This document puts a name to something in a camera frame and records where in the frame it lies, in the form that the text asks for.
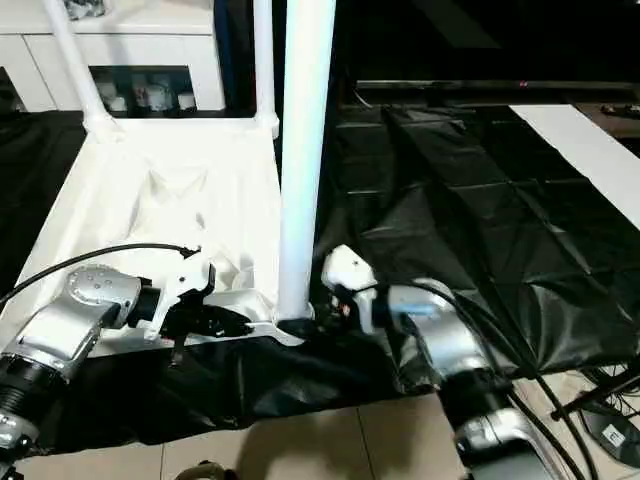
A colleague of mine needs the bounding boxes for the white plastic table top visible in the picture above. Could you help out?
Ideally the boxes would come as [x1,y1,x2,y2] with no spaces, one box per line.
[0,112,323,357]

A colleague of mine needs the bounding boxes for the white plastic table leg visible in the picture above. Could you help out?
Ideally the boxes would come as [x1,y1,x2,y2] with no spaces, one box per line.
[42,0,121,137]
[251,0,282,138]
[274,0,339,325]

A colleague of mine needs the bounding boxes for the dark robot torso part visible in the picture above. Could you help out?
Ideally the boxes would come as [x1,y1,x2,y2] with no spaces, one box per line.
[180,461,237,480]

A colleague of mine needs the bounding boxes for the black plastic mat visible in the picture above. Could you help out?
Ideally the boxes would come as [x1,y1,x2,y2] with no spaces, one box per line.
[0,100,640,451]

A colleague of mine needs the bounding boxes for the black floor stand bar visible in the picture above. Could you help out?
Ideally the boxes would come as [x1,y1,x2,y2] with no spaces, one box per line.
[550,368,640,421]

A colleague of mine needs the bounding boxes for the white glass-door cabinet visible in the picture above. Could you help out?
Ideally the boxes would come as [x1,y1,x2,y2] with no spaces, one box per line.
[0,0,227,114]

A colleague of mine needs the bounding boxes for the black flat screen television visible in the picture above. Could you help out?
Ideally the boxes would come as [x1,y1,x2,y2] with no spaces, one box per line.
[335,0,640,107]

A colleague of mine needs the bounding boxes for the black device with label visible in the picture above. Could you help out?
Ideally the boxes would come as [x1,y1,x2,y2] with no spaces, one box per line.
[584,410,640,463]

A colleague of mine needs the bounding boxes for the small grey cabinet ornament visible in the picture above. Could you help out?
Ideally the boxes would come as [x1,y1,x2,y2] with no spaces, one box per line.
[62,0,109,21]

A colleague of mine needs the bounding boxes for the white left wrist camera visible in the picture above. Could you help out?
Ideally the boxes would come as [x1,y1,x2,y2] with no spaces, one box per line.
[144,250,217,343]

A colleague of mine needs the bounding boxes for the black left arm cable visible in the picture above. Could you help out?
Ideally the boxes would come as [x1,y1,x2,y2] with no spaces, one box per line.
[0,242,202,307]

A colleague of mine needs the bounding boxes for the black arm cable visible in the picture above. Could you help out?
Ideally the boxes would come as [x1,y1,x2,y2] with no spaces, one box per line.
[350,280,591,480]
[0,242,202,307]

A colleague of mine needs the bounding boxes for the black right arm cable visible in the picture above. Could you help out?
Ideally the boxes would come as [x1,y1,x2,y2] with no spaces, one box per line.
[350,280,591,480]

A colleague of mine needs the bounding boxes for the black floor cable bundle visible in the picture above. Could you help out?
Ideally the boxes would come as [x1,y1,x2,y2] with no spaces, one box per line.
[585,365,640,413]

